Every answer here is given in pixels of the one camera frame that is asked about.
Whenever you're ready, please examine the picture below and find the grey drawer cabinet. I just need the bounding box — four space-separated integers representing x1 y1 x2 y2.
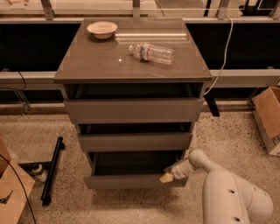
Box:
52 17 213 176

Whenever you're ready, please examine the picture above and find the clear plastic water bottle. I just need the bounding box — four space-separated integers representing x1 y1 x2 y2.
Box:
129 43 174 66

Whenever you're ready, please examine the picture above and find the grey bottom drawer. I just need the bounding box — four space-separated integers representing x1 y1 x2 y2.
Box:
84 150 186 189

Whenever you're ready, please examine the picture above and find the grey middle drawer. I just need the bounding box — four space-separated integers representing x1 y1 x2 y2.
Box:
78 133 193 152

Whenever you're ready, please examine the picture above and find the grey drawer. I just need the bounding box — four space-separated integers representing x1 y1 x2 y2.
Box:
84 150 186 189
78 133 193 152
64 99 203 124

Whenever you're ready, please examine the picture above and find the black metal bar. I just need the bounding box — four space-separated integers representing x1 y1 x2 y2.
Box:
41 136 65 206

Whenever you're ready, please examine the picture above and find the black table leg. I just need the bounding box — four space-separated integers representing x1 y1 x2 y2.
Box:
204 94 220 117

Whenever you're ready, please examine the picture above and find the grey top drawer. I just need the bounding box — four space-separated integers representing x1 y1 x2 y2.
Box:
64 99 203 124

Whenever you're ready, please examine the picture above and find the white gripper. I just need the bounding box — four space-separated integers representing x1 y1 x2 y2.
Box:
159 159 200 184

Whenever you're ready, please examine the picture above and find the right cardboard box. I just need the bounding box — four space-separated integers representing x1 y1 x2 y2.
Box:
253 87 280 157

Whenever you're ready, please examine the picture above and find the left cardboard box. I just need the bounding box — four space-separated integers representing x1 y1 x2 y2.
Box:
0 137 35 224

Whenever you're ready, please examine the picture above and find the cardboard box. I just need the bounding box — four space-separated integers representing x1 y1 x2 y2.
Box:
253 87 280 157
0 137 35 224

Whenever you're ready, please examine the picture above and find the white bowl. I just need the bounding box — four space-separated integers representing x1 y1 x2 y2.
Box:
87 21 118 39

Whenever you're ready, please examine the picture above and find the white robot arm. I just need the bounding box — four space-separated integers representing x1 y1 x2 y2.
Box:
159 149 274 224

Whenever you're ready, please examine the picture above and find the small white bottle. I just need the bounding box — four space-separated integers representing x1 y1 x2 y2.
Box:
32 164 47 183

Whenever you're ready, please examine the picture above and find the white cable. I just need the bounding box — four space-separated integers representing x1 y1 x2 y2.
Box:
203 16 235 96

